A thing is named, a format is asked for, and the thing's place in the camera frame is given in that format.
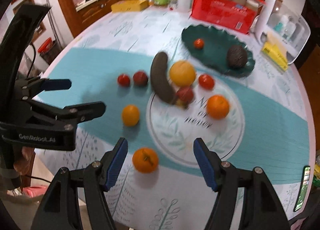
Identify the white clear cosmetic organizer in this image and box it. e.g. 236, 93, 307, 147
254, 0, 311, 65

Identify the orange tangerine with stem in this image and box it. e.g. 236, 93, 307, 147
132, 148, 159, 174

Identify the red basket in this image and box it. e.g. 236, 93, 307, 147
37, 38, 53, 54

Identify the small red tomato on plate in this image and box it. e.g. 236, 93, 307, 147
193, 39, 204, 50

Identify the red paper cup package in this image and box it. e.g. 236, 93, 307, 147
191, 0, 265, 34

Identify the large yellow orange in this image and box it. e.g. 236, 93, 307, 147
169, 60, 196, 87

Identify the yellow tissue pack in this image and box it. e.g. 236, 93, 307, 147
261, 32, 289, 72

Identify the dark green scalloped plate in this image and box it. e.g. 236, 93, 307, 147
181, 25, 255, 78

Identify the patterned tablecloth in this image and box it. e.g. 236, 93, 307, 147
37, 8, 316, 229

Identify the small glass jar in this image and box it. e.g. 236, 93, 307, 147
168, 0, 178, 10

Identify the dark red lychee large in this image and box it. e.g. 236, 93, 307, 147
176, 86, 194, 104

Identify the white plastic bottle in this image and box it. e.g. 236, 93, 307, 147
177, 0, 192, 13

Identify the small yellow orange citrus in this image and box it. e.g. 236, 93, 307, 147
121, 105, 140, 127

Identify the yellow box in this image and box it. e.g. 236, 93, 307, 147
111, 0, 149, 13

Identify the person's hand on handle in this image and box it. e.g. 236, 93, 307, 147
14, 147, 34, 175

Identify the smartphone at table edge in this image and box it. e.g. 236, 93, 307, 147
293, 166, 311, 212

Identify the dark avocado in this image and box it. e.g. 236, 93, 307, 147
226, 45, 248, 69

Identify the black cable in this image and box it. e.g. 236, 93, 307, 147
25, 42, 37, 79

